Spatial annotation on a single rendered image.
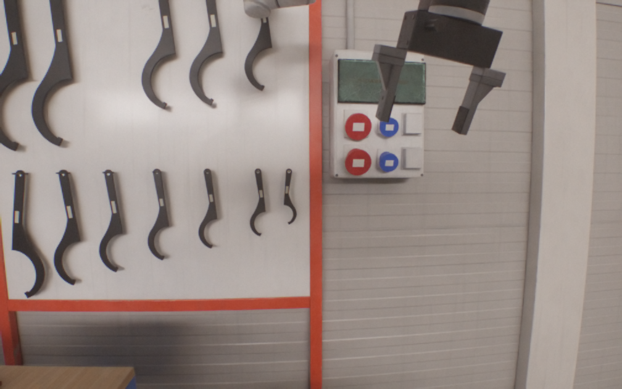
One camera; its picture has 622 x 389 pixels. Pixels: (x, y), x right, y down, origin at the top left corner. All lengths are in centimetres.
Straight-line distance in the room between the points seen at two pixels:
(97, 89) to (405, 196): 144
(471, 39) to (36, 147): 164
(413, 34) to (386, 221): 112
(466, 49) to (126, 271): 147
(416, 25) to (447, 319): 150
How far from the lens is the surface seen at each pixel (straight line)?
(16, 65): 178
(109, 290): 165
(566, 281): 200
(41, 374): 109
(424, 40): 47
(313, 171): 135
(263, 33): 143
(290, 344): 161
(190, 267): 147
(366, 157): 123
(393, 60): 46
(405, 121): 132
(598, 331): 240
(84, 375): 102
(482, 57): 51
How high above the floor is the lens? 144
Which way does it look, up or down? 4 degrees down
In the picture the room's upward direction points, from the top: straight up
